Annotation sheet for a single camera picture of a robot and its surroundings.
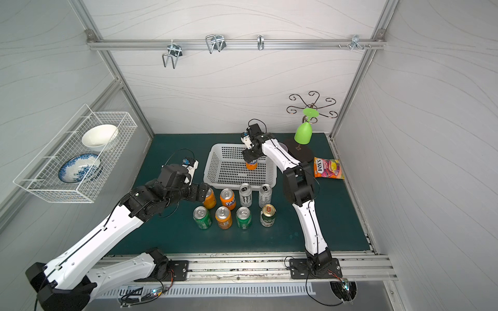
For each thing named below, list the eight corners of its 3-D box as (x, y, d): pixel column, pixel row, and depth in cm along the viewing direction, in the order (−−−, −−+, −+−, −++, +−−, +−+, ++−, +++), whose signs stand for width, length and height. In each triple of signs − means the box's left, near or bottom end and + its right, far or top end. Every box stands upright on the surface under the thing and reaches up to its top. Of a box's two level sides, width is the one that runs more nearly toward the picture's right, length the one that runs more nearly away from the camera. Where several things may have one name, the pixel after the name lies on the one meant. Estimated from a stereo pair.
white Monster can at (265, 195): (259, 208, 91) (260, 195, 81) (259, 197, 95) (259, 183, 85) (270, 208, 91) (272, 195, 81) (269, 197, 95) (271, 183, 85)
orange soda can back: (218, 229, 85) (214, 220, 77) (219, 216, 89) (216, 206, 81) (232, 229, 85) (230, 220, 77) (233, 216, 89) (231, 206, 81)
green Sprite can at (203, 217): (196, 229, 84) (191, 221, 77) (199, 215, 89) (194, 205, 81) (211, 229, 85) (207, 221, 77) (213, 215, 89) (210, 205, 81)
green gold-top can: (260, 227, 86) (261, 218, 77) (260, 213, 90) (260, 203, 82) (274, 227, 86) (277, 218, 77) (273, 213, 90) (275, 203, 82)
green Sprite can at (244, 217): (239, 231, 84) (238, 222, 76) (236, 218, 88) (234, 208, 80) (252, 226, 86) (252, 218, 78) (248, 214, 89) (247, 204, 82)
